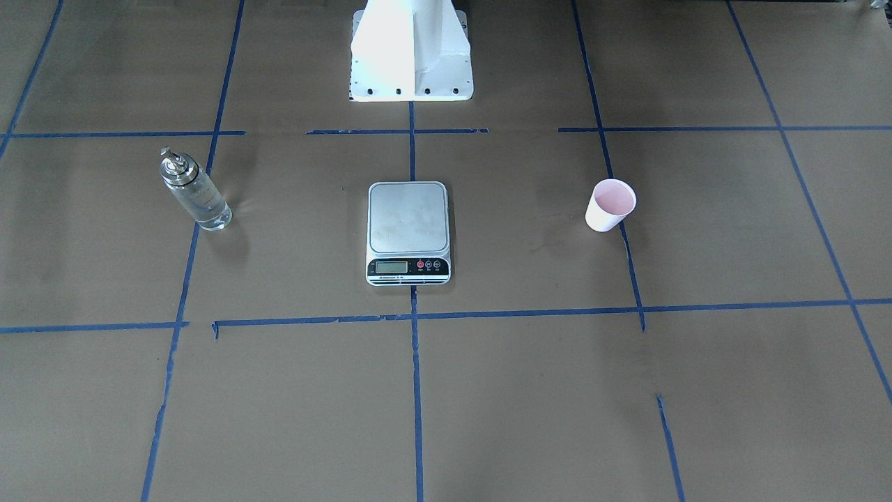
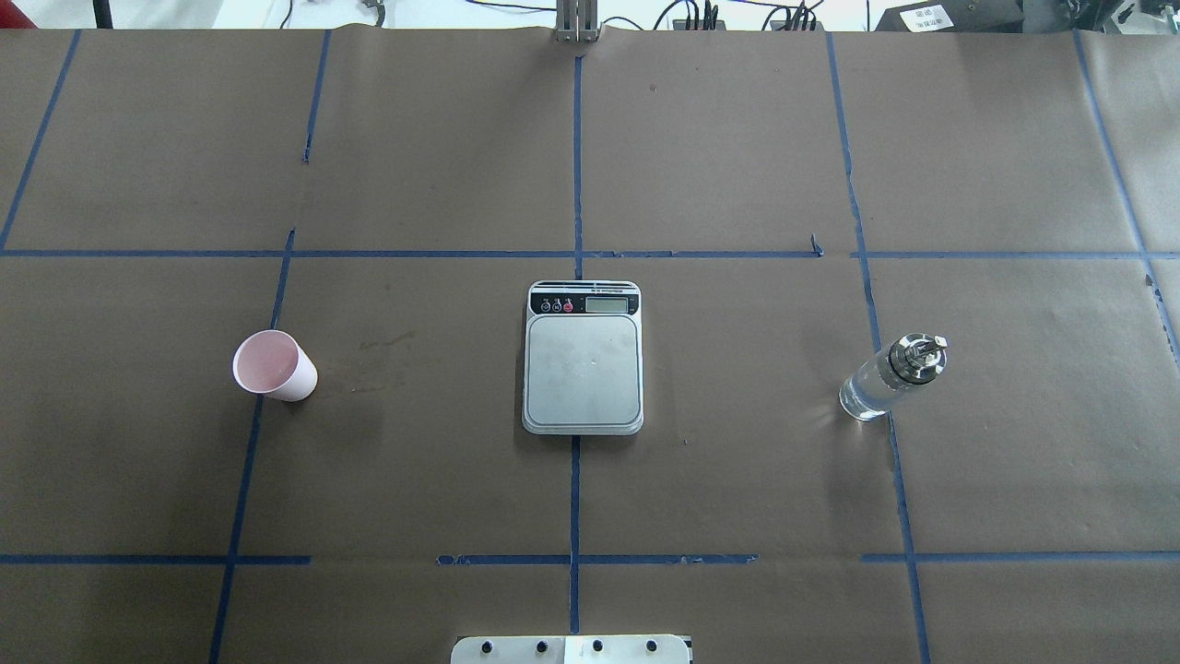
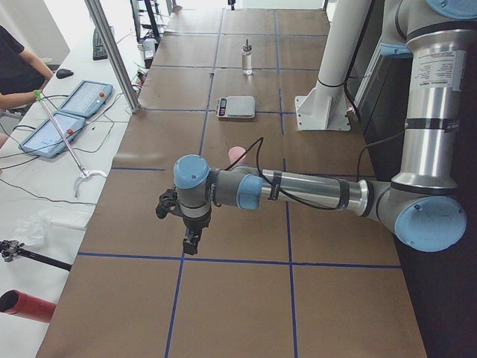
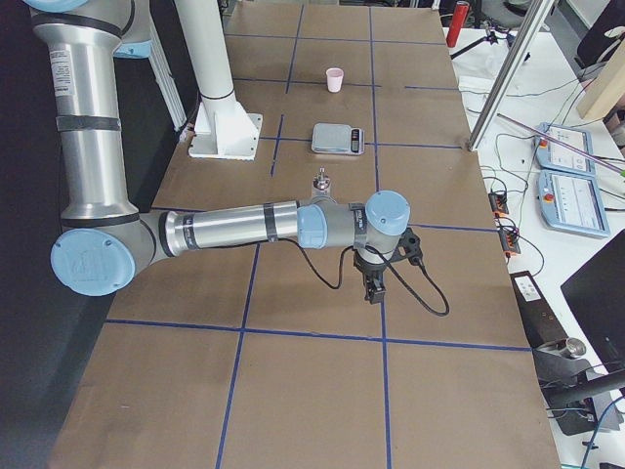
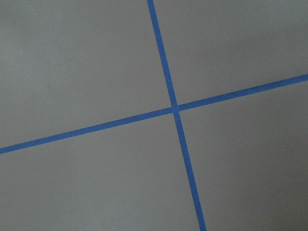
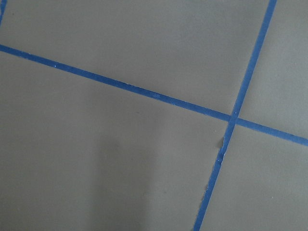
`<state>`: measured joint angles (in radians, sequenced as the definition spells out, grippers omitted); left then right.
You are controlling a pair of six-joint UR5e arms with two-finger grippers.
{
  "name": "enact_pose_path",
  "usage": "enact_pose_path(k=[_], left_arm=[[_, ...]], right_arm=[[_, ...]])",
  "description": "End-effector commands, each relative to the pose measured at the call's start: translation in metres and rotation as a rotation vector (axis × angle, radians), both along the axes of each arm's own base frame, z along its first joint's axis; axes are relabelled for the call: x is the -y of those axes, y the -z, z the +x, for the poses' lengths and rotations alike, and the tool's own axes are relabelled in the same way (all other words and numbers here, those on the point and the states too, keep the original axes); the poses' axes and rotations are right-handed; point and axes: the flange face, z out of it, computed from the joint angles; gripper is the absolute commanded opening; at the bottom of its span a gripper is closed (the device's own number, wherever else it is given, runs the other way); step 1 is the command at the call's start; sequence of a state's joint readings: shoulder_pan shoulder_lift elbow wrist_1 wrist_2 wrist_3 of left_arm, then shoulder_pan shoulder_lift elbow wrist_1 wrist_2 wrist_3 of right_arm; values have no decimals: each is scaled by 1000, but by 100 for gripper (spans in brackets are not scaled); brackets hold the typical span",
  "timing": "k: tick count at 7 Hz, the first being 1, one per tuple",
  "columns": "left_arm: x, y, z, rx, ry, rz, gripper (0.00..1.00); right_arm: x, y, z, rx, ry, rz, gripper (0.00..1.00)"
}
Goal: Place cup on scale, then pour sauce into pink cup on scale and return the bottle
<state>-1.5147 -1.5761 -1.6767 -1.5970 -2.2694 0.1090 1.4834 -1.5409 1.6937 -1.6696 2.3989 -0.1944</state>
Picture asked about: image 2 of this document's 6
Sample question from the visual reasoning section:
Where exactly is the pink paper cup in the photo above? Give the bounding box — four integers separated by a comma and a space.
231, 329, 319, 403

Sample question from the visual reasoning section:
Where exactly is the clear glass sauce bottle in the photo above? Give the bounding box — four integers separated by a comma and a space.
838, 333, 950, 421

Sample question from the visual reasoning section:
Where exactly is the digital kitchen scale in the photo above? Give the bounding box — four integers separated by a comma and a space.
522, 280, 645, 436

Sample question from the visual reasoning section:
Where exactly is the brown paper table cover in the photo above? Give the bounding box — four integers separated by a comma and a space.
1, 26, 1176, 663

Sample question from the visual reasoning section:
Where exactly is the aluminium frame post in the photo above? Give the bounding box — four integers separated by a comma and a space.
555, 0, 601, 42

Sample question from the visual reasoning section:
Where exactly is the white mounting base plate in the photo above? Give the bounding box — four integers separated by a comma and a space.
450, 635, 694, 663

